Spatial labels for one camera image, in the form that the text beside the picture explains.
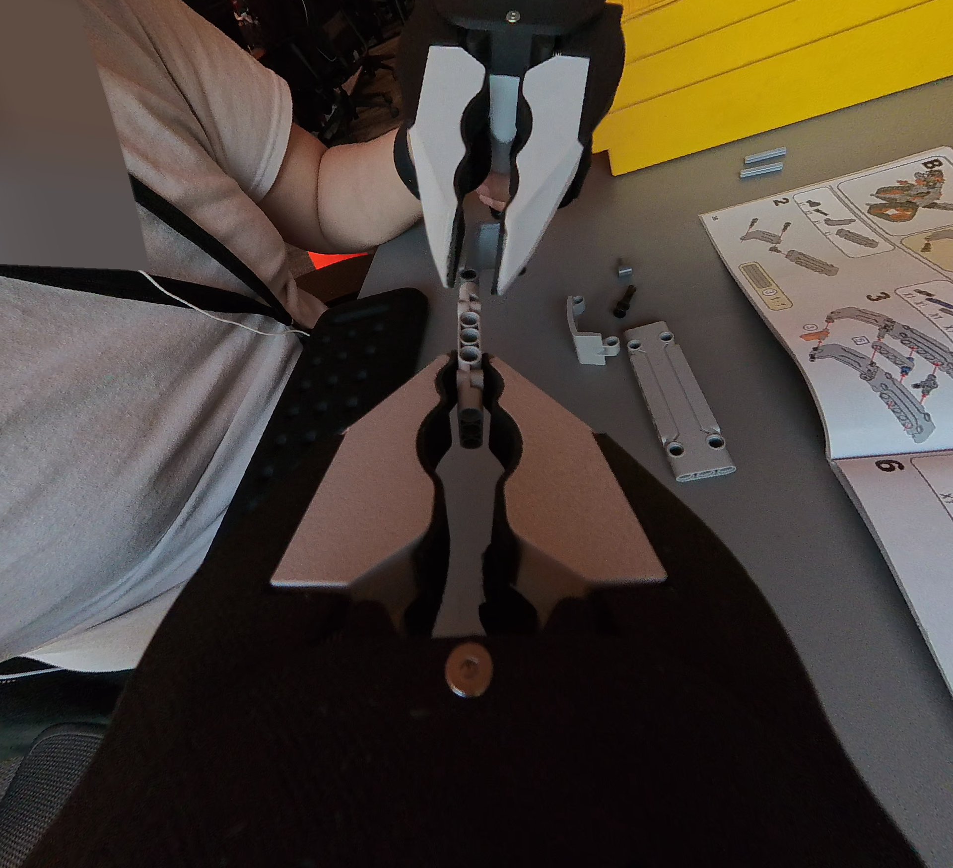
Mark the long grey toy panel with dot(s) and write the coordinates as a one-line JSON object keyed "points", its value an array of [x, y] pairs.
{"points": [[677, 406]]}

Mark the grey desk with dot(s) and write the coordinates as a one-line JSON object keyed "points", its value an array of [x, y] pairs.
{"points": [[744, 548]]}

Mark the grey toy beam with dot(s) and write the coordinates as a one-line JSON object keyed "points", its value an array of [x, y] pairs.
{"points": [[469, 332]]}

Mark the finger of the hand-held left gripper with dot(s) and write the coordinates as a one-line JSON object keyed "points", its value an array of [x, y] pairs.
{"points": [[439, 138], [555, 138]]}

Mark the white instruction booklet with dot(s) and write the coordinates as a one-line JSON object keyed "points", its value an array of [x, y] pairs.
{"points": [[856, 332]]}

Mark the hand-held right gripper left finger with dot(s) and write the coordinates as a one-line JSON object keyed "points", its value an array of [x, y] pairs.
{"points": [[372, 503]]}

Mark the person's left forearm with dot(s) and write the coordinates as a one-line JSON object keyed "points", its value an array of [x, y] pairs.
{"points": [[335, 190]]}

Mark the curved grey toy panel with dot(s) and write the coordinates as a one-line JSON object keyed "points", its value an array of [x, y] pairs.
{"points": [[588, 351]]}

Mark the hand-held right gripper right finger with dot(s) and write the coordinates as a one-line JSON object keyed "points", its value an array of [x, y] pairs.
{"points": [[573, 511]]}

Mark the short grey toy panel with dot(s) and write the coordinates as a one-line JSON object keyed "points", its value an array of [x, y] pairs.
{"points": [[485, 244]]}

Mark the black perforated pad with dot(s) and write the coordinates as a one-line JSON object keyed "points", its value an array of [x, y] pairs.
{"points": [[350, 362]]}

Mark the thin blue-grey toy beam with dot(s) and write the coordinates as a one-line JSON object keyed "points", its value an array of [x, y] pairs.
{"points": [[761, 171], [767, 155]]}

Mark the yellow storage bin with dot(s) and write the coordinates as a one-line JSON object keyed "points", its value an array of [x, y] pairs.
{"points": [[744, 64]]}

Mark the person's torso in light shirt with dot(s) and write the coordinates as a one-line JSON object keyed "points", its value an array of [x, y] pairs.
{"points": [[149, 399]]}

